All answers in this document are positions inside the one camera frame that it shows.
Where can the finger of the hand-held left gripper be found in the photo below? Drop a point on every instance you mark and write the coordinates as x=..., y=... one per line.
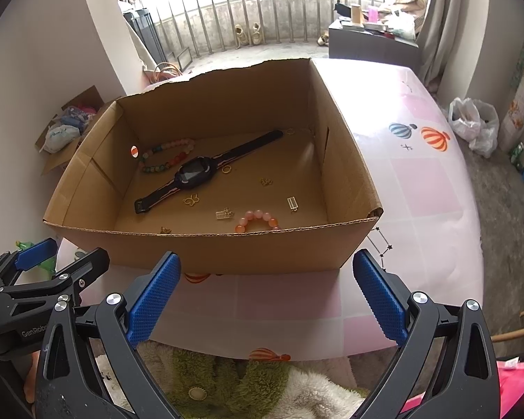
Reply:
x=89, y=268
x=35, y=254

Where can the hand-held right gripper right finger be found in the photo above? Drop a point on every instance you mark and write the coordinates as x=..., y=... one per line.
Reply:
x=377, y=297

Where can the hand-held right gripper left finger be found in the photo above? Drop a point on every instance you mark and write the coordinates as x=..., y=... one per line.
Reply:
x=155, y=297

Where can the gold butterfly charm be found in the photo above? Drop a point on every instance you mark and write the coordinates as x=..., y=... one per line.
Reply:
x=192, y=200

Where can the gold abacus charm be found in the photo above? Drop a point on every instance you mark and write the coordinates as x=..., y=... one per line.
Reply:
x=222, y=216

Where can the large brown cardboard box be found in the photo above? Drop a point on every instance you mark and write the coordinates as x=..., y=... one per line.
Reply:
x=266, y=253

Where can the gold flower charm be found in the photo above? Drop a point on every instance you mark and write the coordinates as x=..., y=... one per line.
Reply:
x=267, y=181

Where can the person's left forearm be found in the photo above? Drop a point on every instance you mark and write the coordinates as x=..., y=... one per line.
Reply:
x=30, y=379

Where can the green plastic bottle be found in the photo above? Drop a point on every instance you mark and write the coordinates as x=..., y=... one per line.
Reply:
x=48, y=266
x=518, y=155

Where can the green white fluffy clothing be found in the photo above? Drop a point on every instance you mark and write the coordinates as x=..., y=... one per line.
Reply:
x=227, y=379

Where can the crumpled white plastic bag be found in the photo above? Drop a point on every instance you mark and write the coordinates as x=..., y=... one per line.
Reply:
x=61, y=137

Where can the silver abacus charm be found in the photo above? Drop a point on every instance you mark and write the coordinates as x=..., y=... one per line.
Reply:
x=292, y=203

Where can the wooden chair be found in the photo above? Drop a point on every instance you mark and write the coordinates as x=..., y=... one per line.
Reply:
x=515, y=334

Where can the small open cardboard box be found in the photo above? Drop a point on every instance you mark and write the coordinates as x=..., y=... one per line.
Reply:
x=85, y=96

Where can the pink garment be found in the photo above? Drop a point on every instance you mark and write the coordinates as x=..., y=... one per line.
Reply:
x=517, y=388

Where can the woven basket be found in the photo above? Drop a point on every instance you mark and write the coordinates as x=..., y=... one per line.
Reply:
x=157, y=74

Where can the black metal rack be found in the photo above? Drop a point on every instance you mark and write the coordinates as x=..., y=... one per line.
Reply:
x=146, y=30

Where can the dark cabinet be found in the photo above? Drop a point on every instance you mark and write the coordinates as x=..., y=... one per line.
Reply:
x=367, y=46

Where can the beige shoe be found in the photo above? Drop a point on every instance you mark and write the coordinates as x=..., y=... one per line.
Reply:
x=323, y=40
x=240, y=35
x=256, y=34

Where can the pink box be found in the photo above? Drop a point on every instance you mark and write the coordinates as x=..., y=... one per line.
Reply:
x=372, y=14

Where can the cardboard tube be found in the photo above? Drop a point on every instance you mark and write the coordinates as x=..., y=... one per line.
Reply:
x=356, y=14

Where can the grey curtain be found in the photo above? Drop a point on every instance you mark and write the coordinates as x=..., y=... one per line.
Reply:
x=454, y=22

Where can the balcony railing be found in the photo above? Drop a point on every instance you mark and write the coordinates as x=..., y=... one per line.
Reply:
x=284, y=13

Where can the picture frame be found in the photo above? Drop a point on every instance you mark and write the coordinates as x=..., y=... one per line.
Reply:
x=177, y=59

